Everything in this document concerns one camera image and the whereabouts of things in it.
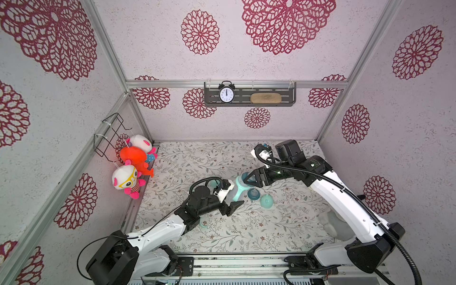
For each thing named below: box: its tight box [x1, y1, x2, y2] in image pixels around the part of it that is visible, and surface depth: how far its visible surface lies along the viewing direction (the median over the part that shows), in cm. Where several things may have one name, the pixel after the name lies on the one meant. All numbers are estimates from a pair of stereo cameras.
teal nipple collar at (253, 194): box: [247, 188, 261, 201], surface depth 96 cm
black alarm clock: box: [218, 80, 236, 104], surface depth 92 cm
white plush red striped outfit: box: [111, 159, 147, 200], surface depth 82 cm
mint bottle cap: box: [260, 194, 274, 209], surface depth 92 cm
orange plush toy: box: [119, 146, 155, 178], surface depth 90 cm
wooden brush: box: [249, 92, 283, 104], surface depth 92 cm
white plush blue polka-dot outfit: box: [125, 134, 158, 163], surface depth 97 cm
